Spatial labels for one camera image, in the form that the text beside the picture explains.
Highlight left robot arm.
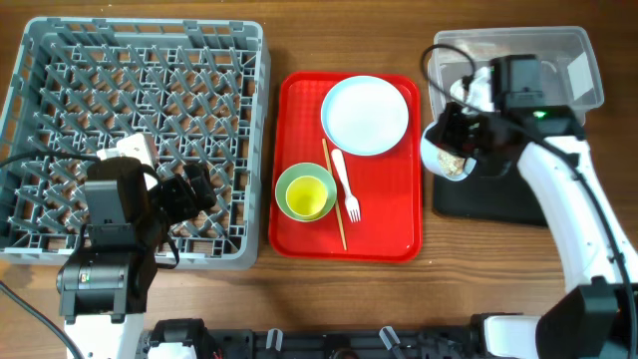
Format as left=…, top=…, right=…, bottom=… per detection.
left=57, top=157, right=215, bottom=358

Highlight white plastic fork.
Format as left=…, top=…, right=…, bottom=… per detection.
left=331, top=149, right=361, bottom=222

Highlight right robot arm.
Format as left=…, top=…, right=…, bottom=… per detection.
left=423, top=55, right=637, bottom=358

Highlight clear plastic bin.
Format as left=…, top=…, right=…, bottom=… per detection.
left=428, top=26, right=604, bottom=124

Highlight food scraps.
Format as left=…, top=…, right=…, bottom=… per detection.
left=438, top=151, right=466, bottom=177

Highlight large light blue plate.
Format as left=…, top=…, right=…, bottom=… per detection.
left=320, top=76, right=409, bottom=157

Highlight red plastic tray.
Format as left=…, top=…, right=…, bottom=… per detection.
left=269, top=72, right=423, bottom=263

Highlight small light blue bowl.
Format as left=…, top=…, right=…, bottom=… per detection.
left=420, top=122, right=477, bottom=181

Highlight grey dishwasher rack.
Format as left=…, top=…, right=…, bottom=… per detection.
left=1, top=17, right=271, bottom=270

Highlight green bowl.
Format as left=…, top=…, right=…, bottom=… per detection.
left=275, top=163, right=337, bottom=222

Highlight black tray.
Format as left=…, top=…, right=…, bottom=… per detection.
left=433, top=169, right=547, bottom=227

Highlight yellow cup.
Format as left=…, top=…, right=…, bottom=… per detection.
left=285, top=176, right=328, bottom=220

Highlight wooden chopstick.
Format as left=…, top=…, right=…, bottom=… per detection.
left=321, top=138, right=348, bottom=251

